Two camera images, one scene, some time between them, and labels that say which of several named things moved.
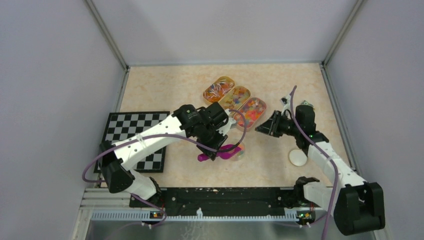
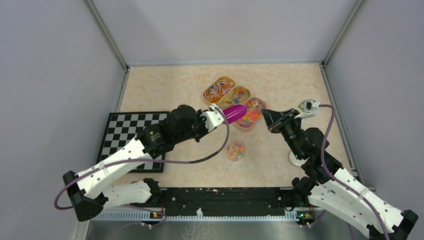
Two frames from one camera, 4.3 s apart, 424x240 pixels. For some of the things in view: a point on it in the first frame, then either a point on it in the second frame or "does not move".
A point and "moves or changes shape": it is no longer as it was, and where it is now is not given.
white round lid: (297, 157) does not move
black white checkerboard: (121, 125) does not move
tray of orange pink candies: (252, 110) does not move
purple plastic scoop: (225, 152) moves or changes shape
